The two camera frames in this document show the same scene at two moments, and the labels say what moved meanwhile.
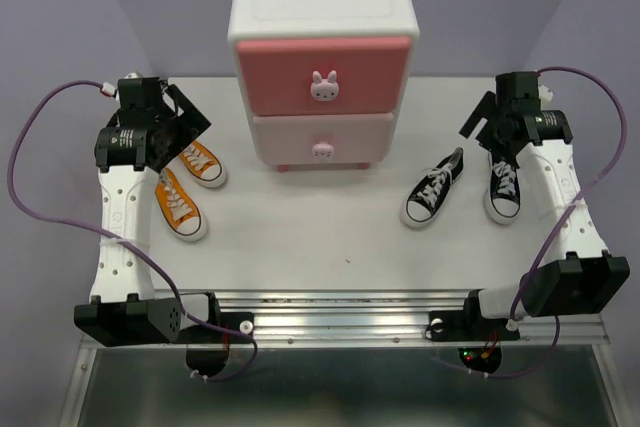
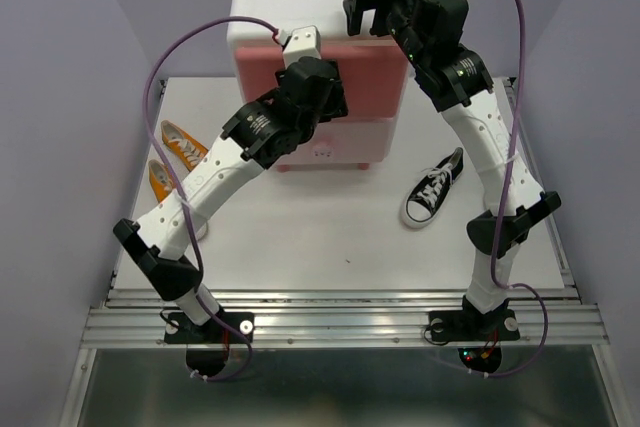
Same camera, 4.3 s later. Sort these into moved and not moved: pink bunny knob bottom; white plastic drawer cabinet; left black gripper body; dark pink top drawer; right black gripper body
Moved: left black gripper body; right black gripper body
Not moved: pink bunny knob bottom; white plastic drawer cabinet; dark pink top drawer
